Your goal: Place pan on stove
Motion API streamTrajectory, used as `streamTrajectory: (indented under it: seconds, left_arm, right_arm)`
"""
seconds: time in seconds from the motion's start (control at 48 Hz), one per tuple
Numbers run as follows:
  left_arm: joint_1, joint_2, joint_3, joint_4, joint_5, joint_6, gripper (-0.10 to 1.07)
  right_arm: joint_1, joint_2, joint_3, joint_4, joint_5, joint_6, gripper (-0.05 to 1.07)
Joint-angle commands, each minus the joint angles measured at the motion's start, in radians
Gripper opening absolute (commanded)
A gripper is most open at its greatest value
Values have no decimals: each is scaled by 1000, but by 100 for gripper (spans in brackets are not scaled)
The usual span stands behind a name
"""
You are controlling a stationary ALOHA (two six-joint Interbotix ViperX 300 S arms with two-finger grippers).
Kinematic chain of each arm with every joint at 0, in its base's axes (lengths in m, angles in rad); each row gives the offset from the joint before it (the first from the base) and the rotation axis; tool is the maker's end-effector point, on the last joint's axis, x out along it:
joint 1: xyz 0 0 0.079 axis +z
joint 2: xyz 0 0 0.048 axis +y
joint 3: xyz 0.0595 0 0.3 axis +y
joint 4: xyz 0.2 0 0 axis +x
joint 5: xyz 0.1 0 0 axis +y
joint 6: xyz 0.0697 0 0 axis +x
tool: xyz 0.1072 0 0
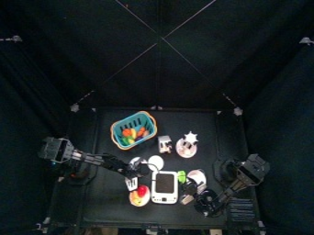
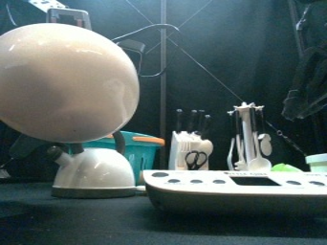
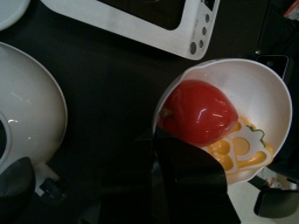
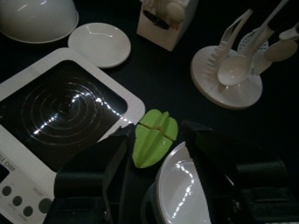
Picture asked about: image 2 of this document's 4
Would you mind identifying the white round toy pan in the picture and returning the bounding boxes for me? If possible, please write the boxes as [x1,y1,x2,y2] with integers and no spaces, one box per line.
[0,22,140,161]

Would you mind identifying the white perforated bar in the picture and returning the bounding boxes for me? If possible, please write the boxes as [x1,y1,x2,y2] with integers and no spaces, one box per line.
[27,0,70,11]

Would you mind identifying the white toy spatula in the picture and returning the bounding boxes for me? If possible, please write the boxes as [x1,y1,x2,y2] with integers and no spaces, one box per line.
[257,108,274,157]

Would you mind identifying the white utensil stand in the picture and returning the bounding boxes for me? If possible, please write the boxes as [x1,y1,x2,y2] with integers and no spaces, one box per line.
[227,101,266,171]

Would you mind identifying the mint green cup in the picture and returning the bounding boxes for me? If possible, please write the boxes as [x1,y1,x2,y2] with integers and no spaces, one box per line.
[305,153,327,173]

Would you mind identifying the green toy vegetable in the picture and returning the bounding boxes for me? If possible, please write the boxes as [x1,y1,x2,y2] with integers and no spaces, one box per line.
[271,163,305,173]

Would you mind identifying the white toy ladle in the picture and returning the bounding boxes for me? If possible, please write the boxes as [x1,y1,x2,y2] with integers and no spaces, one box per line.
[249,109,274,172]

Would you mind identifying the white toy slotted turner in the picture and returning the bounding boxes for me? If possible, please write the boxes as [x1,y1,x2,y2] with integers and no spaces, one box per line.
[226,110,238,170]

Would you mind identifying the white toy spoon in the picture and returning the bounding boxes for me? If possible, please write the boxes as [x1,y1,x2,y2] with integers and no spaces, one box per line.
[199,139,215,157]

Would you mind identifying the white toy fork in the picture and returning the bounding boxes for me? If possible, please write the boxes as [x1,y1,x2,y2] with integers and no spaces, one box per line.
[181,139,193,155]

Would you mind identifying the white knife block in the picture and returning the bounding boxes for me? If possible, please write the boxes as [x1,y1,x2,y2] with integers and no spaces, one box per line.
[167,129,215,171]

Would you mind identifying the teal basket orange rim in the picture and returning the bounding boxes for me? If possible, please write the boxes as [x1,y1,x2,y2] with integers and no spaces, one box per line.
[82,130,166,186]

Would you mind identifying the white toy kettle grey base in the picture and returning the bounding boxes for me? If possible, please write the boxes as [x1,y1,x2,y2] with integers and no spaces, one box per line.
[46,130,138,199]

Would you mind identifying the small white object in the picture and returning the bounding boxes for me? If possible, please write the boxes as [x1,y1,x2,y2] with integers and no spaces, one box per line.
[0,167,14,180]

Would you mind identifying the black camera box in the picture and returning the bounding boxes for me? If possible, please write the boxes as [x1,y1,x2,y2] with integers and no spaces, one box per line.
[115,38,147,55]

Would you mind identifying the black cable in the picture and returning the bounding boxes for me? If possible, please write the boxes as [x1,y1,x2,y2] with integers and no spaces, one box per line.
[111,23,182,78]

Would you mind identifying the thin diagonal brace wire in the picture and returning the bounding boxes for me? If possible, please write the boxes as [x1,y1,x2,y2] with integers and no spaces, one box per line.
[126,0,310,157]
[144,0,215,55]

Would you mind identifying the black handled toy knife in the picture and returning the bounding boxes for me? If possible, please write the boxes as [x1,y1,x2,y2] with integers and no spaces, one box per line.
[195,109,206,134]
[175,108,185,132]
[189,109,198,133]
[201,114,214,140]

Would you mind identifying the black handled toy scissors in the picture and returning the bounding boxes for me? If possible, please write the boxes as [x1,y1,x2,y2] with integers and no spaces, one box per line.
[185,150,210,170]

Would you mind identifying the grey vertical frame pole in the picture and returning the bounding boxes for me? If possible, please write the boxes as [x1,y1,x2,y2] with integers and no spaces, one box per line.
[159,0,169,170]

